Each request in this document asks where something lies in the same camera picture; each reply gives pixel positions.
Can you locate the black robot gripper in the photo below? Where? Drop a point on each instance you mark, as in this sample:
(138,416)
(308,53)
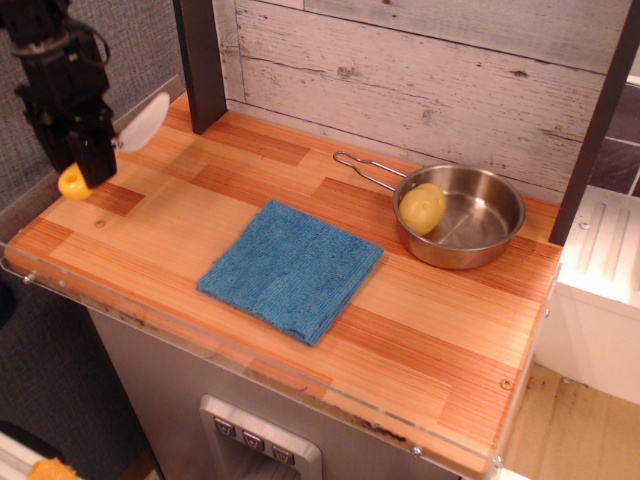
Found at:
(66,81)

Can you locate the yellow handled white toy knife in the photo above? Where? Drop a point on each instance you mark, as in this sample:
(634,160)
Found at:
(73,184)

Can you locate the clear acrylic table guard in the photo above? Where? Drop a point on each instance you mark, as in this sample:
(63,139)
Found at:
(428,360)

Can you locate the blue folded cloth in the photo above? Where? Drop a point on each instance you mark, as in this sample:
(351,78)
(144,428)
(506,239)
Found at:
(291,270)

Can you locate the grey dispenser panel with buttons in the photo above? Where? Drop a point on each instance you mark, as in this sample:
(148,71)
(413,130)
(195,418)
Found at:
(245,446)

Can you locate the orange object bottom left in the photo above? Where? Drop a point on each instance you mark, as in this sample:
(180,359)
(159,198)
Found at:
(51,469)

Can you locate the yellow toy potato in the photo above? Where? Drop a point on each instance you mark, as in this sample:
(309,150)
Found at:
(422,208)

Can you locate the small steel saucepan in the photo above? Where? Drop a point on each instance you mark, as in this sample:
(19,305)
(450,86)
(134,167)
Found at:
(482,213)

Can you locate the dark vertical post left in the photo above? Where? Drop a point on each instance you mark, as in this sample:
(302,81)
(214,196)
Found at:
(202,66)

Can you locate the dark vertical post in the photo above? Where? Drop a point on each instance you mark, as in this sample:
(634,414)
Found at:
(202,66)
(606,105)

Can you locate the dark vertical post right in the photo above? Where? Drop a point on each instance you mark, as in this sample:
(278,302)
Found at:
(606,105)

